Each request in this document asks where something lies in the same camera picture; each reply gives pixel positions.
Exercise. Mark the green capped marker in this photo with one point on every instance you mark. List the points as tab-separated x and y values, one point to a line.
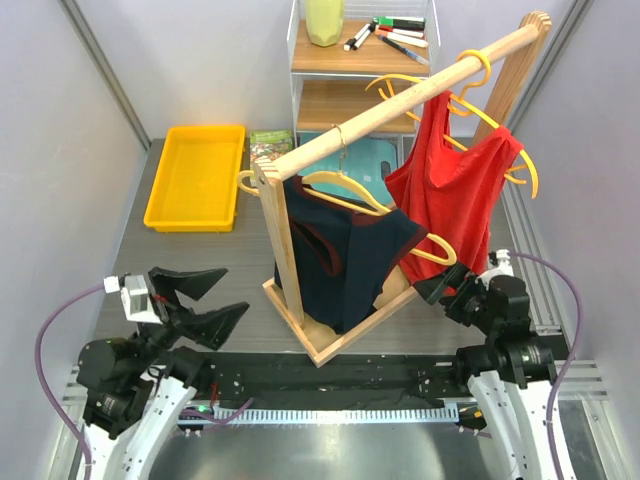
406	23

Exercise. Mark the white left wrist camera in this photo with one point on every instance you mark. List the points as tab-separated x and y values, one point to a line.
136	300

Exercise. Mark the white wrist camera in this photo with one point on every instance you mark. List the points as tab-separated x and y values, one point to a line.
136	300
500	262

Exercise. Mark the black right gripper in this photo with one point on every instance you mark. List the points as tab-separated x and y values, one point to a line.
431	289

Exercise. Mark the green picture book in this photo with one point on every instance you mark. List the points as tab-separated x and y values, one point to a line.
270	144

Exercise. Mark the orange yellow plastic hanger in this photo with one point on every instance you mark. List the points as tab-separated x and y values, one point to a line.
458	105

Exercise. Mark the pale green vase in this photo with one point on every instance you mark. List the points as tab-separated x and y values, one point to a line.
324	21

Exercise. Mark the red tank top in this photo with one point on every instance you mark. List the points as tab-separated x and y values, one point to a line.
449	192

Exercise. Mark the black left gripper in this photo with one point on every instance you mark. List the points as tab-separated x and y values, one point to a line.
210	326

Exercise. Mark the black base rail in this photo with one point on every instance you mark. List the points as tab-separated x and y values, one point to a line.
370	382

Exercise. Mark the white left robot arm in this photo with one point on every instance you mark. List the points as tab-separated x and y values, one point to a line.
138	386

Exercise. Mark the white wire shelf unit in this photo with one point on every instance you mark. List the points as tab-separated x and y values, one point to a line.
328	84

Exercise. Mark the wooden clothes rack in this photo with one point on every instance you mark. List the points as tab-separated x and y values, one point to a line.
517	53

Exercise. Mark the red capped marker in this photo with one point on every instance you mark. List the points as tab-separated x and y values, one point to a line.
404	32

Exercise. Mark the yellow plastic bin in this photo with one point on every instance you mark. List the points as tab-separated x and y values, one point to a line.
195	189

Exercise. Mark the teal cutting board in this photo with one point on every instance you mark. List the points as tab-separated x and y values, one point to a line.
368	161

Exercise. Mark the navy blue tank top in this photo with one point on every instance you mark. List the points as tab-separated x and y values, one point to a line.
343	257

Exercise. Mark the orange capped marker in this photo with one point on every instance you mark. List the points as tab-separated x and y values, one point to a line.
417	42

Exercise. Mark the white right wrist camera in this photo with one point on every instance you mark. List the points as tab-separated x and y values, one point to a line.
500	262

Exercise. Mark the blue grey pen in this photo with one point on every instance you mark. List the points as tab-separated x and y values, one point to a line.
409	53

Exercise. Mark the black white marker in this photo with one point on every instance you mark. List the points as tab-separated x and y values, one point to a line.
350	44
363	39

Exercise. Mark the light yellow plastic hanger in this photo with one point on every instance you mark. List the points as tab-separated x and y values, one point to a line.
335	187

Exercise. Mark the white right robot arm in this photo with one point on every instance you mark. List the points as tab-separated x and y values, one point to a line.
513	375

